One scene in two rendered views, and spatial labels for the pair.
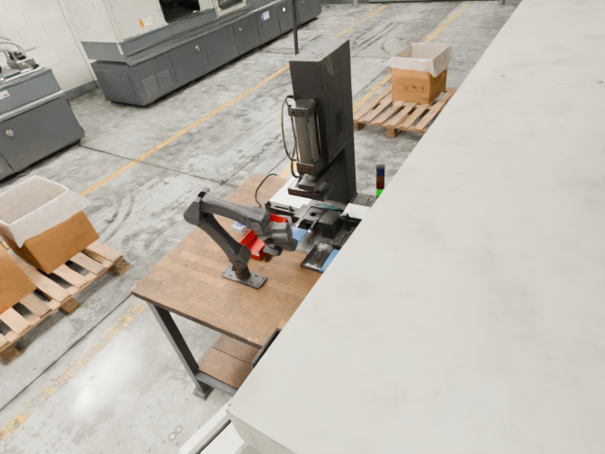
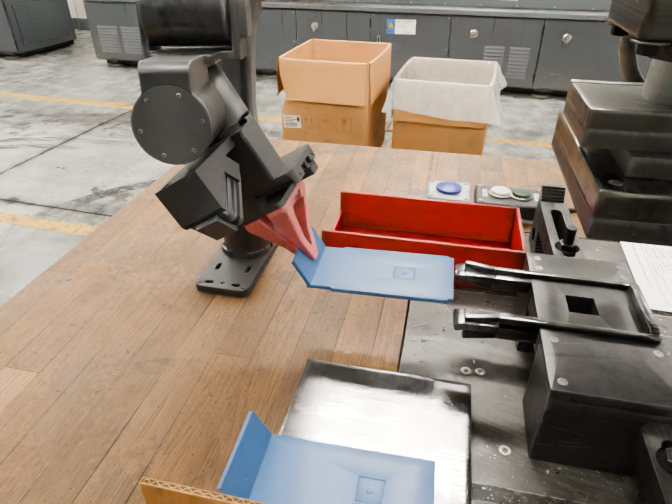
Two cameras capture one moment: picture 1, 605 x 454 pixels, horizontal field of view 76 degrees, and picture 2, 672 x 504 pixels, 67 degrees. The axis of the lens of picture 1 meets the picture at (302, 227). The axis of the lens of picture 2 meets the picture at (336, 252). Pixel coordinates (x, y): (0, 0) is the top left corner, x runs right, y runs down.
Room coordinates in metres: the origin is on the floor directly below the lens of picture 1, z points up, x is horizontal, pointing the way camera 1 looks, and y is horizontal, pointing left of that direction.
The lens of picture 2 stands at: (1.06, -0.32, 1.28)
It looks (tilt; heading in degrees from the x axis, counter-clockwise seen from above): 32 degrees down; 68
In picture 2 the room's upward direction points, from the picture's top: straight up
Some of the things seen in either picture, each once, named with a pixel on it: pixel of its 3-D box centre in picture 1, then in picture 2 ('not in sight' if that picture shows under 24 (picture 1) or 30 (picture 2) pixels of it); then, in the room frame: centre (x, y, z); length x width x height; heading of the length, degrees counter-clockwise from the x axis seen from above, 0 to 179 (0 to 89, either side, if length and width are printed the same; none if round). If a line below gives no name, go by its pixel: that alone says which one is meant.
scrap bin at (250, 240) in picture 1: (264, 235); (422, 237); (1.39, 0.18, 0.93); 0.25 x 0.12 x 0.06; 146
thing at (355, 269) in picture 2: (291, 238); (375, 261); (1.25, 0.06, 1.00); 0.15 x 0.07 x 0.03; 147
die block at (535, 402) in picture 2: (318, 222); (580, 354); (1.41, -0.08, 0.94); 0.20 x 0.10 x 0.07; 56
